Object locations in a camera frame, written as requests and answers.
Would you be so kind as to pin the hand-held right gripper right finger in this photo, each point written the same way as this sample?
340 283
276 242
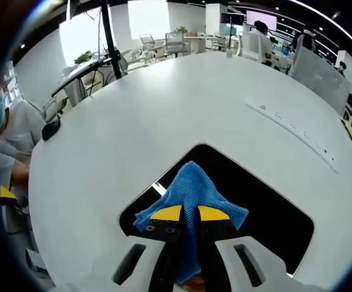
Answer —
233 267

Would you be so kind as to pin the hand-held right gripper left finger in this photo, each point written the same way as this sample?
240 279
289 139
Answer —
139 267

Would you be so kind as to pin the blue cleaning cloth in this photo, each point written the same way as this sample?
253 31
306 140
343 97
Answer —
191 188

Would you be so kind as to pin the person's right hand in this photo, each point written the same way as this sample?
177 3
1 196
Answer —
194 285

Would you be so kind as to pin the person in white shirt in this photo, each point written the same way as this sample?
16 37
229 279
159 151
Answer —
17 134

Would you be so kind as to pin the small black object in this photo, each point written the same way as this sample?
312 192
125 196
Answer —
51 130

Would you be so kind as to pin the white storage shelf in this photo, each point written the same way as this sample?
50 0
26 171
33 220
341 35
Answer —
11 80

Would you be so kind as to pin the white tilted desk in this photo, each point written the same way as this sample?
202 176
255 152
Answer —
78 74

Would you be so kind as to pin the recessed table socket strip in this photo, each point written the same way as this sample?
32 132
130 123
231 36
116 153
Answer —
294 134

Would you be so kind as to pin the green potted plant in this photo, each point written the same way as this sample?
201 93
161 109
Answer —
83 57
181 30

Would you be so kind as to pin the black stand pole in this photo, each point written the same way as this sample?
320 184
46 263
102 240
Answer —
110 39

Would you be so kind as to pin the black overhead panel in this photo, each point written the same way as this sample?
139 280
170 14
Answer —
73 7

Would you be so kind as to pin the grey mesh office chair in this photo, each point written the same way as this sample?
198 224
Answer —
320 80

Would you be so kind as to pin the small white cup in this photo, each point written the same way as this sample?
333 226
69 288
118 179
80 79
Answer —
229 53

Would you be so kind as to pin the light wooden table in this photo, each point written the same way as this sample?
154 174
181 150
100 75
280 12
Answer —
207 42

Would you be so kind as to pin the curved ceiling light strip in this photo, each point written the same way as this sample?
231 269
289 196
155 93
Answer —
336 22

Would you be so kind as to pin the large wall display screen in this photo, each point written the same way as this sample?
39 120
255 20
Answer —
260 19

